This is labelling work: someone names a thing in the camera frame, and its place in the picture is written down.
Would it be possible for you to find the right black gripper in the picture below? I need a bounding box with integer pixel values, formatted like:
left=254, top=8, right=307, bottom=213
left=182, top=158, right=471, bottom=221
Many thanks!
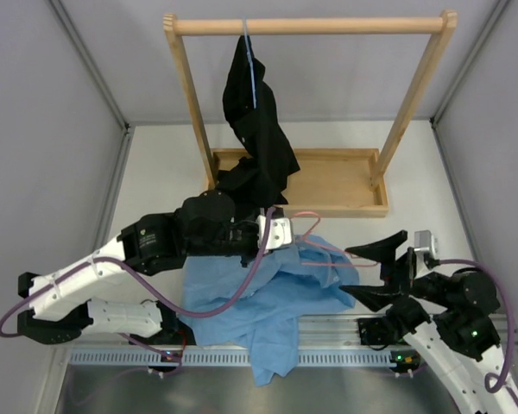
left=339, top=229, right=457, bottom=310

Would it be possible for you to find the pink wire hanger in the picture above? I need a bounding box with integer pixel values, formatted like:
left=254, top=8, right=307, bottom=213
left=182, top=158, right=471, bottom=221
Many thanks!
left=290, top=210, right=380, bottom=268

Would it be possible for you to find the light blue shirt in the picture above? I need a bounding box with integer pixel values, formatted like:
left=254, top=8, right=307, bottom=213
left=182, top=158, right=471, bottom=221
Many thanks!
left=179, top=233, right=357, bottom=387

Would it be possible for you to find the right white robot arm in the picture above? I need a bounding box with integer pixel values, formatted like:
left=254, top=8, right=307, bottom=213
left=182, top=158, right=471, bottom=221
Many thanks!
left=341, top=230, right=518, bottom=413

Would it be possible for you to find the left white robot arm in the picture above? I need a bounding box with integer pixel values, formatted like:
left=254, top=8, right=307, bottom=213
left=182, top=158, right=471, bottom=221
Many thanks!
left=16, top=191, right=294, bottom=345

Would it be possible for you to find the black shirt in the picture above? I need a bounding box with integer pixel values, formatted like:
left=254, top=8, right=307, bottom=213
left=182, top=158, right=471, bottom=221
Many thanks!
left=217, top=35, right=300, bottom=208

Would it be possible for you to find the wooden clothes rack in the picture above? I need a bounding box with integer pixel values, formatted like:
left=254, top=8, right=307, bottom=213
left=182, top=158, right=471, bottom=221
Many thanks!
left=163, top=10, right=458, bottom=218

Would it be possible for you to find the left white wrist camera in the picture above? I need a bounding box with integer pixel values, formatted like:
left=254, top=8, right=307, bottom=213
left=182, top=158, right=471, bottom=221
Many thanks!
left=256, top=215, right=295, bottom=252

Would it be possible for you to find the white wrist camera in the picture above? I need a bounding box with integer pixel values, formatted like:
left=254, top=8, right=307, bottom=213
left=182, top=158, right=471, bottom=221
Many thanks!
left=412, top=229, right=439, bottom=277
left=256, top=215, right=295, bottom=252

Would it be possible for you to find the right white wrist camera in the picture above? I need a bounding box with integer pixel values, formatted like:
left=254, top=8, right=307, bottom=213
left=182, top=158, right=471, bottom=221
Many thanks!
left=412, top=229, right=439, bottom=277

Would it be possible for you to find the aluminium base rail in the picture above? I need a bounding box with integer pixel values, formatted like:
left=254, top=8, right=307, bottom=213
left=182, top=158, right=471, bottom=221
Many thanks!
left=51, top=313, right=518, bottom=346

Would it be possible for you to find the slotted cable duct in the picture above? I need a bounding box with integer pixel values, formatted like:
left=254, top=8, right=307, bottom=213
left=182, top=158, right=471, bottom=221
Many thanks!
left=69, top=347, right=420, bottom=368

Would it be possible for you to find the blue wire hanger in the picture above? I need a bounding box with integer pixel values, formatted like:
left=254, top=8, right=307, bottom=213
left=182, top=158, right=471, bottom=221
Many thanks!
left=242, top=17, right=257, bottom=110

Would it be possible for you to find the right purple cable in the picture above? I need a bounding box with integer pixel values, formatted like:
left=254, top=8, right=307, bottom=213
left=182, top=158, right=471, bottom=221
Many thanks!
left=438, top=258, right=518, bottom=414

